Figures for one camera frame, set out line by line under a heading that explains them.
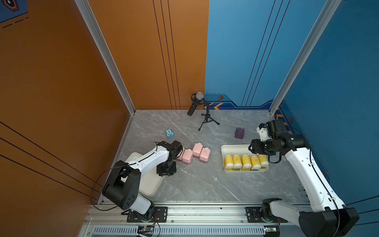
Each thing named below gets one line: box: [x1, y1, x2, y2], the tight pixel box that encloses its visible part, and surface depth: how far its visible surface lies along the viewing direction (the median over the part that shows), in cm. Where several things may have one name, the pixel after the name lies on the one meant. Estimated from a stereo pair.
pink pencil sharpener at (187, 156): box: [181, 148, 194, 164], surface depth 89 cm
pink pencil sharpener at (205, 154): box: [199, 147, 211, 162], surface depth 89 cm
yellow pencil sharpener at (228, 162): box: [224, 153, 234, 172], surface depth 87 cm
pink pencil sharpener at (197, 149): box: [192, 142, 204, 157], surface depth 91 cm
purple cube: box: [234, 127, 245, 140], surface depth 104 cm
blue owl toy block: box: [165, 128, 175, 139], surface depth 107 cm
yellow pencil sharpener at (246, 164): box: [241, 153, 253, 171], surface depth 86 cm
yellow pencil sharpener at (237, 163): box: [232, 153, 243, 171], surface depth 86 cm
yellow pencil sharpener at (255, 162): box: [250, 154, 262, 170], surface depth 85 cm
